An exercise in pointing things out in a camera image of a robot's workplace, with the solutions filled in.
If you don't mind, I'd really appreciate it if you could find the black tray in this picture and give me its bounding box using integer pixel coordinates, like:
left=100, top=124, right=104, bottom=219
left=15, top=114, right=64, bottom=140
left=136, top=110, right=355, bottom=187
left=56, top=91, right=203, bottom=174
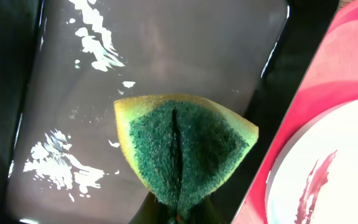
left=0, top=0, right=339, bottom=223

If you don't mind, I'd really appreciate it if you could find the light blue plate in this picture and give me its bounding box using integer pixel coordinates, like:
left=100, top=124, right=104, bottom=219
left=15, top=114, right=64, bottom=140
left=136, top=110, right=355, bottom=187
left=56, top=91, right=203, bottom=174
left=265, top=100, right=358, bottom=224

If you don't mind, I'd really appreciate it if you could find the red tray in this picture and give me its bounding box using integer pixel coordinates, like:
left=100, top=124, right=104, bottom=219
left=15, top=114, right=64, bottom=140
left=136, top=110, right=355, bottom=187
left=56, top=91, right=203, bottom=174
left=232, top=0, right=358, bottom=223

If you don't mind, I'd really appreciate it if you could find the green yellow sponge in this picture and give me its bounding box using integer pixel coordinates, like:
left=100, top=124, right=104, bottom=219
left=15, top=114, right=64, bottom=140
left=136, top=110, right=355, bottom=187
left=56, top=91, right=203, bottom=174
left=114, top=95, right=259, bottom=218

